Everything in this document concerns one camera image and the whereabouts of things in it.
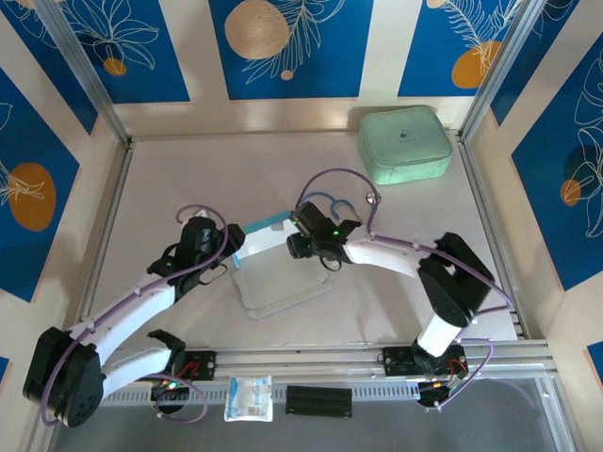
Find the white and blue paper box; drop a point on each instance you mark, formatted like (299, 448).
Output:
(268, 240)

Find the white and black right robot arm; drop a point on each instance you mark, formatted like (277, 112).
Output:
(381, 254)

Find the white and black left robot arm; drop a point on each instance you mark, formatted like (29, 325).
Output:
(132, 306)

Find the blue tube stethoscope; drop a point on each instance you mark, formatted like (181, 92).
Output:
(373, 198)

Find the mint green zip case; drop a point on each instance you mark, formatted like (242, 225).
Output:
(405, 141)

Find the black controller board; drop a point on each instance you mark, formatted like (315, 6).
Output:
(169, 391)
(433, 393)

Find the white and blue wipes packet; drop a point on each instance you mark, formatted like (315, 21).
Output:
(249, 398)

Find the black ribbed block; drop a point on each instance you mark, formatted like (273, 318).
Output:
(319, 401)

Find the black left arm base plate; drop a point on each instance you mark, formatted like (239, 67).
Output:
(202, 365)

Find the aluminium front rail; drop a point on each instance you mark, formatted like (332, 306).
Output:
(301, 358)

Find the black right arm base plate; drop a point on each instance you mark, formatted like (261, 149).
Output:
(396, 360)

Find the aluminium frame post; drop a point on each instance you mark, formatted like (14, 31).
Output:
(81, 61)
(504, 61)

